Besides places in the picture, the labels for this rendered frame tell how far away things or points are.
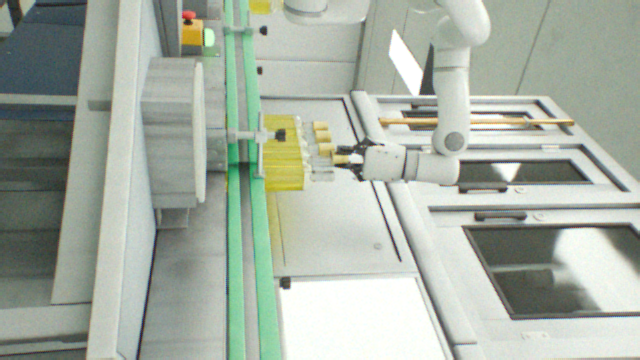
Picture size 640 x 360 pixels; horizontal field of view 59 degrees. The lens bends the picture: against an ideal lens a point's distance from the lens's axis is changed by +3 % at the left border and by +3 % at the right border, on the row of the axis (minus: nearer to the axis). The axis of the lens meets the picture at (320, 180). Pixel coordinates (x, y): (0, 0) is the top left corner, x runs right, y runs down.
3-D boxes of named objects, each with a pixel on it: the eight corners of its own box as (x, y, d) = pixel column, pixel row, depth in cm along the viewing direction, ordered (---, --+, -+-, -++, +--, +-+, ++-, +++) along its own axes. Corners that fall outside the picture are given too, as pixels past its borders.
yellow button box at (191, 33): (173, 54, 145) (202, 55, 146) (171, 26, 141) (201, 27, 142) (175, 43, 151) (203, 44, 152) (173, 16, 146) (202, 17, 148)
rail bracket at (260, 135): (227, 180, 122) (283, 179, 124) (227, 113, 112) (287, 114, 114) (227, 172, 124) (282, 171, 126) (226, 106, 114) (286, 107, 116)
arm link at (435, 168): (468, 126, 132) (460, 125, 141) (424, 121, 132) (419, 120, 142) (458, 188, 134) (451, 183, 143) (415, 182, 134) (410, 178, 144)
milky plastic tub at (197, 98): (155, 210, 100) (204, 209, 102) (142, 100, 87) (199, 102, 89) (163, 157, 114) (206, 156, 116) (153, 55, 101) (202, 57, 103)
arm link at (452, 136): (430, 70, 139) (427, 153, 141) (438, 65, 126) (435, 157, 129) (465, 69, 138) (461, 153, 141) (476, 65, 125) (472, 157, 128)
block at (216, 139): (194, 173, 119) (227, 173, 120) (192, 136, 114) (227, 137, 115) (195, 164, 122) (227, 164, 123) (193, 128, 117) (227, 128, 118)
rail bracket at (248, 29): (222, 35, 163) (267, 37, 165) (221, 11, 159) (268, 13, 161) (222, 30, 166) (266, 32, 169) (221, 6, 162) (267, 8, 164)
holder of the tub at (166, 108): (155, 231, 104) (197, 229, 105) (139, 101, 87) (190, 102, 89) (163, 177, 117) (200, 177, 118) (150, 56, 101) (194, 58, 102)
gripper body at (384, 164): (404, 173, 144) (361, 168, 144) (411, 140, 138) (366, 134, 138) (404, 190, 138) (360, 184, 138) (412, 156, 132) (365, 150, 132)
